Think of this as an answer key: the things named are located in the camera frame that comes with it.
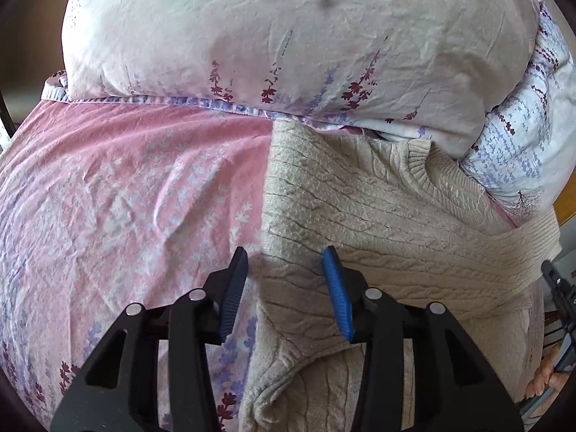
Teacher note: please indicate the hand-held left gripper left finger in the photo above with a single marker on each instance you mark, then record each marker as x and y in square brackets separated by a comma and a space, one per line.
[234, 292]

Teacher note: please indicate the person's right hand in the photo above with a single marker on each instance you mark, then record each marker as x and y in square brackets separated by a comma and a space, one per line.
[542, 375]

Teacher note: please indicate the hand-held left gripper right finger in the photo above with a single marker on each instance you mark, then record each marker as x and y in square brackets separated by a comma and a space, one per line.
[336, 292]

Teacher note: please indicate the white floral pillow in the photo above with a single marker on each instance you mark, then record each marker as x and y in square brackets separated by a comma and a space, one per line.
[315, 36]

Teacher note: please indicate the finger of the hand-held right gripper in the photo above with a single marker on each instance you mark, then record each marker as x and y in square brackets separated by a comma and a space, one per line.
[560, 292]

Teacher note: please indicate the pink floral bed sheet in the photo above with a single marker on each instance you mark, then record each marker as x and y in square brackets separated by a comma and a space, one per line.
[126, 198]

